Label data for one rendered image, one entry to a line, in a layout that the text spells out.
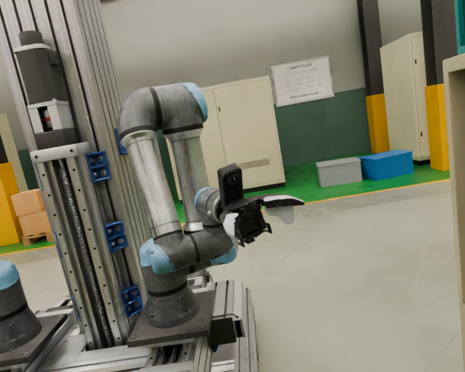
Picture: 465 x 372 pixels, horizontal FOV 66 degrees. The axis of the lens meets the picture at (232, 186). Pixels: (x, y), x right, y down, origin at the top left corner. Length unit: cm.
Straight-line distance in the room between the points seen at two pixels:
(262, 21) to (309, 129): 248
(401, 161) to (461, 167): 516
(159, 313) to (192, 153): 45
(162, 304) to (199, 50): 738
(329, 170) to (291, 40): 359
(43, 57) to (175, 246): 64
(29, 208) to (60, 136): 468
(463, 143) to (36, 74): 101
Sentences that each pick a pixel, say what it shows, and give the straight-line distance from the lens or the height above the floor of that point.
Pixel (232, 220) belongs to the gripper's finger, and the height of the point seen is 106.
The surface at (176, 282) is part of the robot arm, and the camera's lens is 103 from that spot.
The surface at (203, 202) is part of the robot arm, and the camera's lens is 87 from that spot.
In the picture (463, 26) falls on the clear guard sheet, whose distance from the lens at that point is 61.
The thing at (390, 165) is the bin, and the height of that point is 18.
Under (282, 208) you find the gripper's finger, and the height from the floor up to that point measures 105.
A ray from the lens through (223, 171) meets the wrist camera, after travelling 70.
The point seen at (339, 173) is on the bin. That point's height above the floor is 18.
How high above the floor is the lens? 124
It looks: 10 degrees down
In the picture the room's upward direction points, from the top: 10 degrees counter-clockwise
